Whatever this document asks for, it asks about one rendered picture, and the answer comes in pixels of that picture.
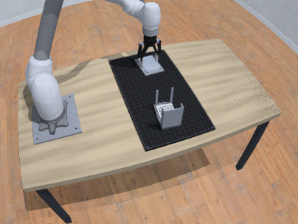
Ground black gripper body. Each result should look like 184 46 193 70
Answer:
143 35 157 47

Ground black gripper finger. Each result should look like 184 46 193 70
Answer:
152 39 162 63
137 42 150 67

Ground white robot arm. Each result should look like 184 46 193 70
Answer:
25 0 161 132

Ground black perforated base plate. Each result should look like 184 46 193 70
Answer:
109 50 215 152

